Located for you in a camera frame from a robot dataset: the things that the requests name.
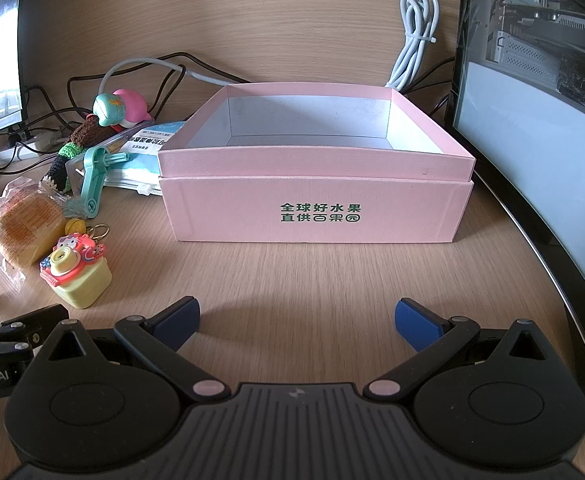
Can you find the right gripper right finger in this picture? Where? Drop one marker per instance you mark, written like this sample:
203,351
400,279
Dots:
437,342

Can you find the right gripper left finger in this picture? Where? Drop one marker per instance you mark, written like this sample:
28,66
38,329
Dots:
155,343

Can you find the pastry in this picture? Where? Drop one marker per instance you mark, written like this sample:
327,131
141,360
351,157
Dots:
31,221

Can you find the yellow toy camera keychain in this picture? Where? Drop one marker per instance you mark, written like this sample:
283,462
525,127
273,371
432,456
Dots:
77,269

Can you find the blue white tissue pack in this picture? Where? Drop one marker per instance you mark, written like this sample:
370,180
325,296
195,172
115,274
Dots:
141,172

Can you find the teal plastic clip tool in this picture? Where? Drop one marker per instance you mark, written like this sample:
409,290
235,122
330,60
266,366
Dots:
97,162

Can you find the crocheted doll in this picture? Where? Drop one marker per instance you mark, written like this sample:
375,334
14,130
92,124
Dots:
87,135

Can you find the pink and teal toy figure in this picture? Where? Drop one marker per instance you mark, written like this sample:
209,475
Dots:
123,107

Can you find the white power strip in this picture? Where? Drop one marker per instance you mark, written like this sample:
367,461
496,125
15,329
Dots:
46,143

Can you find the pink cardboard box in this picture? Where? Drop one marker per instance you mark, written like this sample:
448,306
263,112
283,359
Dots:
300,162

